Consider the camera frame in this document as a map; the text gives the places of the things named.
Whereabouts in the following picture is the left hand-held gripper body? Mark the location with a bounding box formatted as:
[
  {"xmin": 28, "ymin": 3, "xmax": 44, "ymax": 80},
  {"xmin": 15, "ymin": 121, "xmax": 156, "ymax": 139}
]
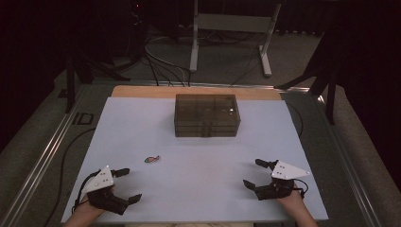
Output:
[{"xmin": 82, "ymin": 165, "xmax": 131, "ymax": 217}]

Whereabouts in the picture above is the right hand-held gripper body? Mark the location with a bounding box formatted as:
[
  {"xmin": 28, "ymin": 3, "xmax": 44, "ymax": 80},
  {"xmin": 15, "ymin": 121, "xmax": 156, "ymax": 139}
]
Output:
[{"xmin": 254, "ymin": 160, "xmax": 311, "ymax": 201}]

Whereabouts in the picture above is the fish sticker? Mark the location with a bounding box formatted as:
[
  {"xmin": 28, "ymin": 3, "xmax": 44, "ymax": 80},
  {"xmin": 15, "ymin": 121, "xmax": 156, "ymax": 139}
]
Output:
[{"xmin": 144, "ymin": 154, "xmax": 162, "ymax": 165}]

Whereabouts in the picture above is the smoky transparent drawer box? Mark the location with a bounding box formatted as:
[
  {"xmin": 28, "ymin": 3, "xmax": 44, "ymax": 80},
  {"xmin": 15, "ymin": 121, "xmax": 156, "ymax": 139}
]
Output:
[{"xmin": 173, "ymin": 94, "xmax": 242, "ymax": 138}]

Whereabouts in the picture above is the person's left hand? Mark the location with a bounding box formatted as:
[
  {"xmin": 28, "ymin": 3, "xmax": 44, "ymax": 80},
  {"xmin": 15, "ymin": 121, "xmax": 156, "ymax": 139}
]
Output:
[{"xmin": 71, "ymin": 193, "xmax": 107, "ymax": 221}]

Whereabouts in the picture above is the person's right hand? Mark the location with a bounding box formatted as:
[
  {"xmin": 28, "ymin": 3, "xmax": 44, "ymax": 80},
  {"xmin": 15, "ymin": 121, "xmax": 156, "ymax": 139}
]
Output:
[{"xmin": 276, "ymin": 188, "xmax": 305, "ymax": 216}]

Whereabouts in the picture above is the white table board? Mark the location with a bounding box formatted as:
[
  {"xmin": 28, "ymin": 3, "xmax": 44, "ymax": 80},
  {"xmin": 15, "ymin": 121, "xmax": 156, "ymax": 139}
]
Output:
[{"xmin": 61, "ymin": 96, "xmax": 329, "ymax": 224}]

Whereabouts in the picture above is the black stand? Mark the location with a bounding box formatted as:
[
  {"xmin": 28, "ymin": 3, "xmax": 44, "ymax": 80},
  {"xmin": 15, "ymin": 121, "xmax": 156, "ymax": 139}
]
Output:
[
  {"xmin": 64, "ymin": 53, "xmax": 131, "ymax": 114},
  {"xmin": 273, "ymin": 31, "xmax": 340, "ymax": 126}
]

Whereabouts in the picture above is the grey metal stand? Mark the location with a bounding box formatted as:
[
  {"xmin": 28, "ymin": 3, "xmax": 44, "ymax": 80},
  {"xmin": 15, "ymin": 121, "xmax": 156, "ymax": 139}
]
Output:
[{"xmin": 188, "ymin": 0, "xmax": 282, "ymax": 79}]

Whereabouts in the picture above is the dark equipment with red light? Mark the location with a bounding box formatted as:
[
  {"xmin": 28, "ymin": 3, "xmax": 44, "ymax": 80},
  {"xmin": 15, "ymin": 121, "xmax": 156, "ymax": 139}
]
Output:
[{"xmin": 103, "ymin": 0, "xmax": 149, "ymax": 64}]

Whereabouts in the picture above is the left hand-held gripper cable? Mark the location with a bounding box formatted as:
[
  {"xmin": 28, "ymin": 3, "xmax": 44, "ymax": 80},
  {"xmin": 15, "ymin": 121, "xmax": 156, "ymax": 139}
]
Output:
[{"xmin": 71, "ymin": 169, "xmax": 102, "ymax": 216}]

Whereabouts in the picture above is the hand-held gripper cable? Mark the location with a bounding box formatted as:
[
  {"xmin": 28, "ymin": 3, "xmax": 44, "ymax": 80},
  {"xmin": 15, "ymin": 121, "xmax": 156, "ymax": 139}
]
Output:
[
  {"xmin": 71, "ymin": 169, "xmax": 102, "ymax": 216},
  {"xmin": 292, "ymin": 178, "xmax": 310, "ymax": 201}
]

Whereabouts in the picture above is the right hand-held gripper cable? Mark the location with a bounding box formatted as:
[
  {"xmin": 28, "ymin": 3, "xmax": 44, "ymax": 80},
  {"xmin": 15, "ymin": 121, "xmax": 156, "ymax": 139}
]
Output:
[{"xmin": 292, "ymin": 178, "xmax": 310, "ymax": 201}]

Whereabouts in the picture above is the black floor cable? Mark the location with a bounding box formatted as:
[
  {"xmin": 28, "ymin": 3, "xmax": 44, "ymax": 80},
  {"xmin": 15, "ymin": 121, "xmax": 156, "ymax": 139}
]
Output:
[
  {"xmin": 231, "ymin": 46, "xmax": 264, "ymax": 87},
  {"xmin": 286, "ymin": 102, "xmax": 305, "ymax": 139},
  {"xmin": 42, "ymin": 127, "xmax": 96, "ymax": 227},
  {"xmin": 145, "ymin": 53, "xmax": 160, "ymax": 87}
]

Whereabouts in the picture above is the aluminium rail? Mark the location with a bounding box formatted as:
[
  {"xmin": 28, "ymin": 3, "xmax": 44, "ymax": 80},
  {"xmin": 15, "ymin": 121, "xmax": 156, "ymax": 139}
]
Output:
[
  {"xmin": 316, "ymin": 94, "xmax": 384, "ymax": 227},
  {"xmin": 0, "ymin": 84, "xmax": 91, "ymax": 227},
  {"xmin": 91, "ymin": 79, "xmax": 311, "ymax": 94}
]

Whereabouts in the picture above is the white floor cable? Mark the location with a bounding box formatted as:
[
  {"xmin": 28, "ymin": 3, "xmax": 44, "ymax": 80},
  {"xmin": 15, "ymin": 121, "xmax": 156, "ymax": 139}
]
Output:
[{"xmin": 145, "ymin": 36, "xmax": 187, "ymax": 86}]

